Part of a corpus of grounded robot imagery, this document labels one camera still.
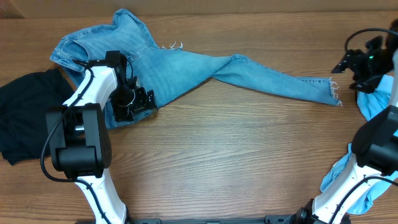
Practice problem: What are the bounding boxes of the blue denim jeans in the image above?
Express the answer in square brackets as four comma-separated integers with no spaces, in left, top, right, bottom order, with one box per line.
[49,8,343,130]

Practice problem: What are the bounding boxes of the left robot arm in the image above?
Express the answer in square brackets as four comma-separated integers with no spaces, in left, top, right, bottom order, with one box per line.
[40,50,157,223]

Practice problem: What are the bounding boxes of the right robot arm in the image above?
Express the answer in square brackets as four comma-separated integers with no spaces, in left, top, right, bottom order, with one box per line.
[264,21,397,224]

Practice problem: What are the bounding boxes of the light blue t-shirt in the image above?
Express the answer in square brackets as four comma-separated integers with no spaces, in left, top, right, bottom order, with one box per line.
[318,75,397,219]

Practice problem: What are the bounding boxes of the black folded garment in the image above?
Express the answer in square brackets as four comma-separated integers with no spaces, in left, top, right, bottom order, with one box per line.
[1,69,73,166]

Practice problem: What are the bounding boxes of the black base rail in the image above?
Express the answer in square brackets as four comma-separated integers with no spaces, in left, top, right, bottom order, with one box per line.
[132,215,295,224]

